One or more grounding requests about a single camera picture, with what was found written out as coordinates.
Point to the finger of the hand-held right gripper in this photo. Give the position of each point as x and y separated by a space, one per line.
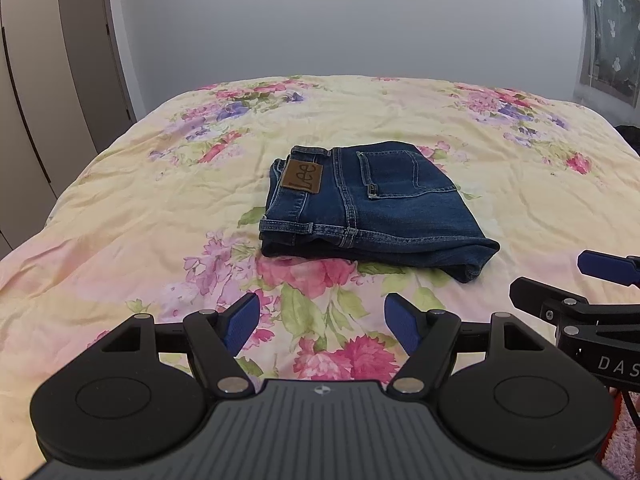
600 262
535 295

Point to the blue denim pants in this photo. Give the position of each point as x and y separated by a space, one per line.
390 210

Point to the pink fluffy rug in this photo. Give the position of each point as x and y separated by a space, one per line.
625 450

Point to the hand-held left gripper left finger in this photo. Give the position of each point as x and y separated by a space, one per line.
242 321

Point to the dark cloth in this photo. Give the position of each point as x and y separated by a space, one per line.
631 137

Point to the grey patterned curtain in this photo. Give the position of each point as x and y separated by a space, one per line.
612 35

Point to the beige door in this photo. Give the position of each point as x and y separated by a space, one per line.
95 60

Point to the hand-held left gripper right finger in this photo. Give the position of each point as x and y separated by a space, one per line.
404 325

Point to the floral bedspread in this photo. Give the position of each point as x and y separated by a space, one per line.
150 210

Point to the beige wardrobe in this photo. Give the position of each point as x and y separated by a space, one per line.
30 110

